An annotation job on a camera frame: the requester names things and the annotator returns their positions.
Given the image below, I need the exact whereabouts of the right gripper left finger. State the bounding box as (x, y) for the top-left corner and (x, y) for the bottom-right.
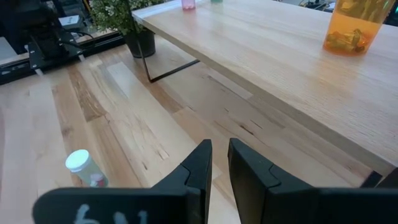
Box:
(32, 138), (213, 224)

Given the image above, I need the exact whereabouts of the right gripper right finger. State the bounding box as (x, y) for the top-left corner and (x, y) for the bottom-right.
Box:
(227, 138), (398, 224)

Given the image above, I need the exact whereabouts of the large orange medicine bottle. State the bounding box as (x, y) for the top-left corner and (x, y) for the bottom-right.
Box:
(322, 0), (397, 57)

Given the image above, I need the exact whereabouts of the green plant in black pot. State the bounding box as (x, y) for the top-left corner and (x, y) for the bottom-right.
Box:
(89, 0), (167, 59)

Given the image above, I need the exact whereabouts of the grey box with white label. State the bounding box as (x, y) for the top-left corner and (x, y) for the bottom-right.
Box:
(58, 14), (83, 30)

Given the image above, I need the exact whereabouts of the black aluminium table frame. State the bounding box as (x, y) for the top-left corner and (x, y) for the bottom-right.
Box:
(0, 29), (127, 85)

